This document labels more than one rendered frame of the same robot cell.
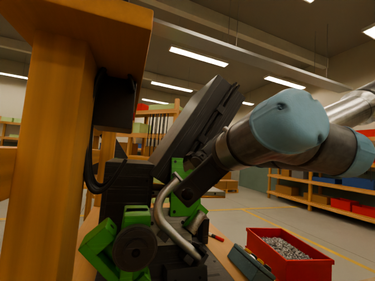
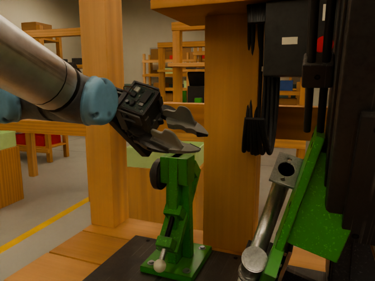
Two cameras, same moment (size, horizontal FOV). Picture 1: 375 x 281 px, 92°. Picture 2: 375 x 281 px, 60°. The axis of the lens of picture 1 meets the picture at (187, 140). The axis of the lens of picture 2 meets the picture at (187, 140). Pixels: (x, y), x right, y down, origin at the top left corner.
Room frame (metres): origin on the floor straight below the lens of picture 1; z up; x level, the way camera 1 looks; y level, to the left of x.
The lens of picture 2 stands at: (0.86, -0.47, 1.34)
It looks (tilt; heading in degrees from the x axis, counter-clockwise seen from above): 10 degrees down; 129
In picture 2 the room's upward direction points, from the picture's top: straight up
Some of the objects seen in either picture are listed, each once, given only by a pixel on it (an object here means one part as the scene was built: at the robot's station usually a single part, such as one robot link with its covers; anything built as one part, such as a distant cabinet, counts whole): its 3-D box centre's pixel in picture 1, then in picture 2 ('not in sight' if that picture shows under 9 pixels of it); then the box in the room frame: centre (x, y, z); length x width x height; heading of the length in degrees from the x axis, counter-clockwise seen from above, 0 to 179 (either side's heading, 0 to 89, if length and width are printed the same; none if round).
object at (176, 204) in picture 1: (183, 184); (318, 198); (0.72, 0.00, 1.17); 0.13 x 0.12 x 0.20; 18
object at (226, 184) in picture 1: (220, 181); not in sight; (7.17, -1.39, 0.37); 1.20 x 0.80 x 0.74; 120
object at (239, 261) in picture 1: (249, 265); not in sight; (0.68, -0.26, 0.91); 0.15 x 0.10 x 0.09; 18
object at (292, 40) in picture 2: (115, 108); (308, 40); (0.61, 0.25, 1.42); 0.17 x 0.12 x 0.15; 18
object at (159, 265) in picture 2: not in sight; (162, 256); (0.40, 0.01, 0.96); 0.06 x 0.03 x 0.06; 108
